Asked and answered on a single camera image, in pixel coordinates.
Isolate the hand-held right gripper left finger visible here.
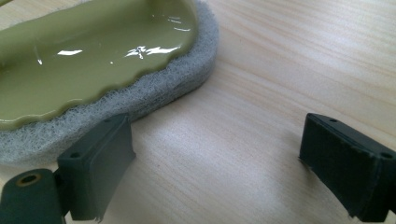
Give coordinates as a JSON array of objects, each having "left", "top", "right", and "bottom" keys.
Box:
[{"left": 56, "top": 112, "right": 137, "bottom": 222}]

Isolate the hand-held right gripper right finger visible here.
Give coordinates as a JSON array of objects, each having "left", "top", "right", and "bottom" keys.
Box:
[{"left": 298, "top": 112, "right": 396, "bottom": 223}]

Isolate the green scrubbing brush with grey pad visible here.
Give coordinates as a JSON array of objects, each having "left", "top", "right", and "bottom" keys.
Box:
[{"left": 0, "top": 0, "right": 219, "bottom": 166}]

